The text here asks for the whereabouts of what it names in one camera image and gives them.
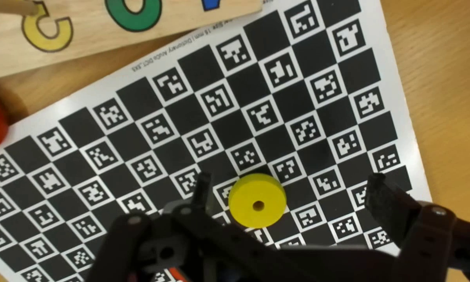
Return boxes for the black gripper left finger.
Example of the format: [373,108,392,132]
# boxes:
[191,174,211,212]

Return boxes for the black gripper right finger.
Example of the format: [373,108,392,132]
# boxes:
[365,174,421,245]

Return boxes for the yellow disc with hole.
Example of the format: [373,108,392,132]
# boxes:
[229,174,287,229]

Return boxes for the checkerboard marker sheet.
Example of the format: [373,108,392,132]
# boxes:
[0,0,429,282]

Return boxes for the wooden number puzzle board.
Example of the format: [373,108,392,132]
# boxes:
[0,0,263,77]

